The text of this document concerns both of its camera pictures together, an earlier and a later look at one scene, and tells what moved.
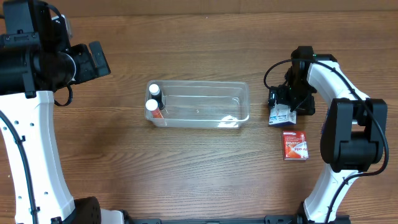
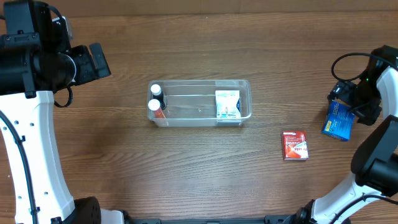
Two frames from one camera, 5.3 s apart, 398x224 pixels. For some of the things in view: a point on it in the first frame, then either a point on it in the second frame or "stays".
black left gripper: x=98 y=58 stays
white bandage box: x=280 y=114 to x=226 y=102
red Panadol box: x=295 y=145 stays
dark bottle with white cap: x=156 y=94 stays
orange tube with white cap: x=152 y=105 stays
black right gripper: x=289 y=100 to x=347 y=94
